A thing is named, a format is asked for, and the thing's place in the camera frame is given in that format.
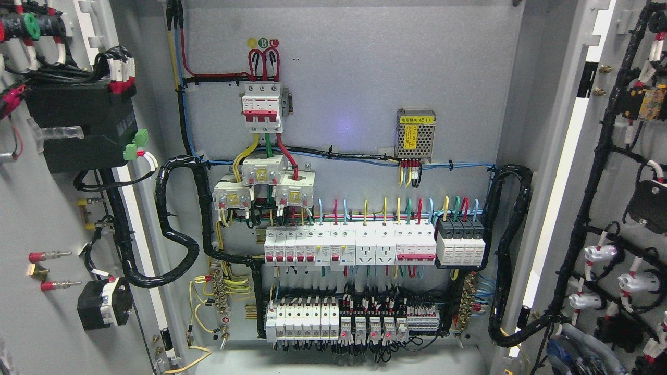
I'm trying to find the grey robotic right hand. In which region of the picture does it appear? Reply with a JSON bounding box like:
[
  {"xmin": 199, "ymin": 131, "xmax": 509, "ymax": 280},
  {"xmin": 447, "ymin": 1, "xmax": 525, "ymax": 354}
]
[{"xmin": 547, "ymin": 324, "xmax": 627, "ymax": 374}]

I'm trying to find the black cable harness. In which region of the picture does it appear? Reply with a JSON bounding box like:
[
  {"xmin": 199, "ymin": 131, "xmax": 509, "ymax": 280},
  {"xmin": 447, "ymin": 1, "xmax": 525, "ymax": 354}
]
[
  {"xmin": 482, "ymin": 164, "xmax": 561, "ymax": 348},
  {"xmin": 112, "ymin": 155, "xmax": 264, "ymax": 339}
]

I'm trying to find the black digital power meter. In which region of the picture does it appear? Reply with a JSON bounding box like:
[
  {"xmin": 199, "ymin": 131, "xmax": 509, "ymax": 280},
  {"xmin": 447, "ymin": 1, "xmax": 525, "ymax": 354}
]
[{"xmin": 26, "ymin": 80, "xmax": 138, "ymax": 174}]

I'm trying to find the brass grounding bar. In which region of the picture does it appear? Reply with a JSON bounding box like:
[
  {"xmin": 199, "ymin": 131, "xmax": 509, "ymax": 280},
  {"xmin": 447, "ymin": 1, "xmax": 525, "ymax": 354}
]
[
  {"xmin": 455, "ymin": 271, "xmax": 477, "ymax": 333},
  {"xmin": 210, "ymin": 268, "xmax": 230, "ymax": 324}
]

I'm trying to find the black left cable harness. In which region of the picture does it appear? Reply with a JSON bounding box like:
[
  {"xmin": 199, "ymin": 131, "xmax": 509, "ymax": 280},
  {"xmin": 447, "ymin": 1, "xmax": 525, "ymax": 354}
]
[{"xmin": 112, "ymin": 155, "xmax": 264, "ymax": 339}]

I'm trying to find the perforated metal power supply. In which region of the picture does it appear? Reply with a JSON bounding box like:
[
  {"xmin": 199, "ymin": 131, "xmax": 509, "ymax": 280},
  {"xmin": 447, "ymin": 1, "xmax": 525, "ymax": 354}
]
[{"xmin": 395, "ymin": 108, "xmax": 436, "ymax": 159}]

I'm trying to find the white current transformer cluster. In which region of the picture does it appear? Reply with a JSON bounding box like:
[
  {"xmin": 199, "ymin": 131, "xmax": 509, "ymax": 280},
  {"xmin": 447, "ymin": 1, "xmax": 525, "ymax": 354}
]
[{"xmin": 214, "ymin": 154, "xmax": 315, "ymax": 215}]

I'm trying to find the brass grounding bar left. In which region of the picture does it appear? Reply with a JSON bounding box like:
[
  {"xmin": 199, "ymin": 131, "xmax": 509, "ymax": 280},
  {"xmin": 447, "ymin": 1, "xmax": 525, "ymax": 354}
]
[{"xmin": 210, "ymin": 268, "xmax": 230, "ymax": 324}]

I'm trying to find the white socket breaker row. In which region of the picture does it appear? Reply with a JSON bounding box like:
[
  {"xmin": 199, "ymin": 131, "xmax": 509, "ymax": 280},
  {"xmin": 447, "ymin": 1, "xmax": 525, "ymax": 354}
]
[{"xmin": 264, "ymin": 222, "xmax": 436, "ymax": 270}]

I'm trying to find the grey cabinet body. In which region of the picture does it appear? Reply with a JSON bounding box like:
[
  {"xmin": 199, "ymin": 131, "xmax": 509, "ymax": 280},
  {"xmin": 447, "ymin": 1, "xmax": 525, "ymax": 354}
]
[{"xmin": 109, "ymin": 0, "xmax": 589, "ymax": 375}]

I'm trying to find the grey cabinet door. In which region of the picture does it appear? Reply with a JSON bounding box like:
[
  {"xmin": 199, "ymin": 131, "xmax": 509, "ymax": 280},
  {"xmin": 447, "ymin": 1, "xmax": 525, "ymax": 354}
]
[
  {"xmin": 490, "ymin": 0, "xmax": 667, "ymax": 375},
  {"xmin": 2, "ymin": 1, "xmax": 183, "ymax": 374}
]

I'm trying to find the black right cable harness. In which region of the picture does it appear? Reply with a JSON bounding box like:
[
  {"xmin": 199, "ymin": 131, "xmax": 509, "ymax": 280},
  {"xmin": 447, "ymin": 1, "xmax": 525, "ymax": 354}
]
[{"xmin": 482, "ymin": 164, "xmax": 561, "ymax": 348}]

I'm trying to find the black surge protector block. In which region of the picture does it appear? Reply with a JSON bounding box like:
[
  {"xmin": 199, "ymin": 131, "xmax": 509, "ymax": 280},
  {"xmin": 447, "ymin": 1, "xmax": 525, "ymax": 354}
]
[{"xmin": 436, "ymin": 218, "xmax": 487, "ymax": 271}]

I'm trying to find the lower relay terminal row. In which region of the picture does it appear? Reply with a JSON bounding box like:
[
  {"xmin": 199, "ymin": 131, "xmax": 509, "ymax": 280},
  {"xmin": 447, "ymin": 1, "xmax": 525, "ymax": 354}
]
[{"xmin": 264, "ymin": 284, "xmax": 441, "ymax": 351}]

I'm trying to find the brass grounding bar right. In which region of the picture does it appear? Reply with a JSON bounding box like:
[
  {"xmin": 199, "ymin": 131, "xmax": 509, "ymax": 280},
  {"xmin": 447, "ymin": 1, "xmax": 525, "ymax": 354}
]
[{"xmin": 455, "ymin": 271, "xmax": 477, "ymax": 333}]

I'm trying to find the red white main breaker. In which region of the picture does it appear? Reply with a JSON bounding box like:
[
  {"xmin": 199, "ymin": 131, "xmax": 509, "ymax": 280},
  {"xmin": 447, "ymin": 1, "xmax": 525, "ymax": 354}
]
[{"xmin": 241, "ymin": 81, "xmax": 293, "ymax": 134}]

